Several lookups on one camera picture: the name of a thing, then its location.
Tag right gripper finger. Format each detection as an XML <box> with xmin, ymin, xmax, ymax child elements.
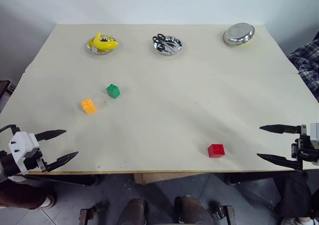
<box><xmin>256</xmin><ymin>153</ymin><xmax>304</xmax><ymax>172</ymax></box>
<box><xmin>259</xmin><ymin>124</ymin><xmax>302</xmax><ymax>135</ymax></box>

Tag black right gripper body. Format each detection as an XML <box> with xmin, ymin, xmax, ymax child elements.
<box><xmin>291</xmin><ymin>124</ymin><xmax>319</xmax><ymax>165</ymax></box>

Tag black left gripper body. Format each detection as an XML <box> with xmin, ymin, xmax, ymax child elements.
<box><xmin>23</xmin><ymin>153</ymin><xmax>48</xmax><ymax>173</ymax></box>

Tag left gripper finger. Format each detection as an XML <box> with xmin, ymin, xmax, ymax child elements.
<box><xmin>46</xmin><ymin>151</ymin><xmax>79</xmax><ymax>172</ymax></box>
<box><xmin>34</xmin><ymin>129</ymin><xmax>67</xmax><ymax>142</ymax></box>

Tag brown trousered person leg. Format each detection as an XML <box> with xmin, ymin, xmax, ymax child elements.
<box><xmin>0</xmin><ymin>176</ymin><xmax>52</xmax><ymax>211</ymax></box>

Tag black trousered person leg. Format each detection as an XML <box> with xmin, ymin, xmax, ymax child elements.
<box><xmin>272</xmin><ymin>171</ymin><xmax>314</xmax><ymax>221</ymax></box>

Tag white and brown shoe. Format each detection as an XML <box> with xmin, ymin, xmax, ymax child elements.
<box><xmin>39</xmin><ymin>194</ymin><xmax>56</xmax><ymax>210</ymax></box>

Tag orange toy brick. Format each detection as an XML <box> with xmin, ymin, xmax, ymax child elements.
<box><xmin>81</xmin><ymin>99</ymin><xmax>97</xmax><ymax>115</ymax></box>

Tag red toy brick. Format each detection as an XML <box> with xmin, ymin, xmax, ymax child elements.
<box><xmin>207</xmin><ymin>143</ymin><xmax>226</xmax><ymax>158</ymax></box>

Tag person in plaid shirt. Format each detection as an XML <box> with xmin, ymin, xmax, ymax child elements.
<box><xmin>288</xmin><ymin>38</ymin><xmax>319</xmax><ymax>103</ymax></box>

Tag green toy brick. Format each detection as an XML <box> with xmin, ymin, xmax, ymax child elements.
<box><xmin>106</xmin><ymin>84</ymin><xmax>121</xmax><ymax>100</ymax></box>

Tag dark rounded shape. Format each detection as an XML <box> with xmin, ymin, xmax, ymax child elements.
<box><xmin>117</xmin><ymin>197</ymin><xmax>148</xmax><ymax>225</ymax></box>
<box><xmin>174</xmin><ymin>195</ymin><xmax>214</xmax><ymax>225</ymax></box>

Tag silver plate under banana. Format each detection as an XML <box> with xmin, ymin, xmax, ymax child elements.
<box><xmin>86</xmin><ymin>35</ymin><xmax>117</xmax><ymax>55</ymax></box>

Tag upturned silver bowl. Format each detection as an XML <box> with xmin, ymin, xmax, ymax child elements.
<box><xmin>222</xmin><ymin>22</ymin><xmax>256</xmax><ymax>47</ymax></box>

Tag brown cardboard box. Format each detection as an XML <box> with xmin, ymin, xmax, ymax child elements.
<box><xmin>134</xmin><ymin>172</ymin><xmax>208</xmax><ymax>185</ymax></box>

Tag yellow toy banana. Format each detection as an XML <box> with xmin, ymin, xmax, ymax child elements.
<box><xmin>89</xmin><ymin>32</ymin><xmax>119</xmax><ymax>52</ymax></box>

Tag silver plate with scissors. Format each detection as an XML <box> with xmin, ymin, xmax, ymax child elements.
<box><xmin>152</xmin><ymin>35</ymin><xmax>183</xmax><ymax>57</ymax></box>

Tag black scissors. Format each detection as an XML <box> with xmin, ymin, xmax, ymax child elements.
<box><xmin>152</xmin><ymin>33</ymin><xmax>175</xmax><ymax>52</ymax></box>

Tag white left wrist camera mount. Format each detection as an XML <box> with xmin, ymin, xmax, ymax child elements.
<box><xmin>7</xmin><ymin>131</ymin><xmax>42</xmax><ymax>175</ymax></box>

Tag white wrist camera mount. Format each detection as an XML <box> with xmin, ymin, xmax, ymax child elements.
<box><xmin>310</xmin><ymin>122</ymin><xmax>319</xmax><ymax>150</ymax></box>
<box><xmin>7</xmin><ymin>131</ymin><xmax>42</xmax><ymax>175</ymax></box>

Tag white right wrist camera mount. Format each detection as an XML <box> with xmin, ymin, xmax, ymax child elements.
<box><xmin>310</xmin><ymin>122</ymin><xmax>319</xmax><ymax>150</ymax></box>

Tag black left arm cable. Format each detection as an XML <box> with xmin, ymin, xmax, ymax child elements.
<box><xmin>0</xmin><ymin>124</ymin><xmax>21</xmax><ymax>136</ymax></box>

